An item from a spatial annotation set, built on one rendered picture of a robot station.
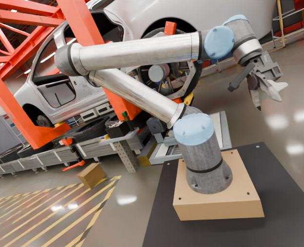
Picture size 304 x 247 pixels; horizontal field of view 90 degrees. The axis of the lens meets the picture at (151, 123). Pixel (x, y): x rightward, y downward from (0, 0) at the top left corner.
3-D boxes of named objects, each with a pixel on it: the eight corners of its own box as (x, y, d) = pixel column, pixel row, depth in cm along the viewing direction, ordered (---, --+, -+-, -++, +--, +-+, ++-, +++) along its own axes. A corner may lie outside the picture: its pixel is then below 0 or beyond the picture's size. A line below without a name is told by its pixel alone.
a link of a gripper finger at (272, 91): (300, 87, 44) (278, 73, 51) (278, 95, 46) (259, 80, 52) (297, 96, 46) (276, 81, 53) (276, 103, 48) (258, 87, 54)
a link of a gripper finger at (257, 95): (272, 106, 60) (271, 85, 57) (257, 111, 62) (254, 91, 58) (268, 103, 63) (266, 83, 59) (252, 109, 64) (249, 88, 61)
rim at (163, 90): (200, 82, 154) (185, 28, 138) (198, 87, 134) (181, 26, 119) (156, 95, 177) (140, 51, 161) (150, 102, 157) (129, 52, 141)
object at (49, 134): (71, 128, 303) (61, 113, 293) (47, 142, 260) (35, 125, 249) (66, 130, 311) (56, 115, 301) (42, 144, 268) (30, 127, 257)
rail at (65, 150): (144, 141, 186) (136, 125, 179) (141, 145, 178) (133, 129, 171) (41, 162, 301) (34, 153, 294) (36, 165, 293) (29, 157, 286)
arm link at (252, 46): (236, 46, 55) (229, 59, 65) (241, 57, 54) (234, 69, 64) (262, 35, 53) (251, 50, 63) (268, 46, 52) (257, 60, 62)
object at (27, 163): (75, 147, 370) (66, 134, 359) (42, 172, 299) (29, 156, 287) (53, 153, 417) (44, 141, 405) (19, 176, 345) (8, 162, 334)
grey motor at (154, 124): (176, 126, 207) (167, 103, 197) (169, 143, 173) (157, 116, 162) (165, 129, 216) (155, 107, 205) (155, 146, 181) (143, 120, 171)
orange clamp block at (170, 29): (174, 37, 123) (176, 23, 118) (172, 36, 116) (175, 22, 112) (166, 35, 124) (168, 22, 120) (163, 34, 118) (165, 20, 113)
